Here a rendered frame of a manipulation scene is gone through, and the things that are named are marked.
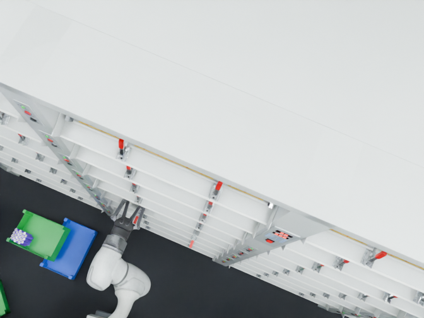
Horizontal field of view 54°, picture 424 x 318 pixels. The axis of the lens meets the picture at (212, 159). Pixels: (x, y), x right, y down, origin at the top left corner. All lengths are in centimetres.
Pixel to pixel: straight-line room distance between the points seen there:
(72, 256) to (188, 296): 73
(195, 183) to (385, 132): 48
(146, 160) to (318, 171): 46
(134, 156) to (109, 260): 68
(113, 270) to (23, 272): 109
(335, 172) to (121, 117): 47
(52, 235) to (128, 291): 98
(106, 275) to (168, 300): 94
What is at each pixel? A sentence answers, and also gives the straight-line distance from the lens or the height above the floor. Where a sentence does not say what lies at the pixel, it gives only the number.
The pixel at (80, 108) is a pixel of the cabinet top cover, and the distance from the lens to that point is 92.
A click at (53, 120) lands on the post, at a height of 160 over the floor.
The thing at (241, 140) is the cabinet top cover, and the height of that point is 178.
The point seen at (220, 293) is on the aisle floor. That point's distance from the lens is 262.
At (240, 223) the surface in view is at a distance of 130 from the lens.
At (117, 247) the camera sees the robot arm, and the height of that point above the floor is 88.
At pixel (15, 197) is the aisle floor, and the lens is 282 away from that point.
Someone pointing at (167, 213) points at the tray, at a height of 93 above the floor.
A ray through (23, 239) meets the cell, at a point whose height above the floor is 9.
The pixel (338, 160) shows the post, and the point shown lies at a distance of 93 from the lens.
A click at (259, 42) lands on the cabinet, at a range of 100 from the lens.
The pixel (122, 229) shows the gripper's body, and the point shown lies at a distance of 175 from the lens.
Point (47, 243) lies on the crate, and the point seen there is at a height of 7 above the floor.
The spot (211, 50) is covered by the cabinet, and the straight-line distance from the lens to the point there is 97.
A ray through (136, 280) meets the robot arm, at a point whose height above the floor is 81.
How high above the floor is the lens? 260
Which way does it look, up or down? 72 degrees down
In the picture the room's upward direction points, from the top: 18 degrees clockwise
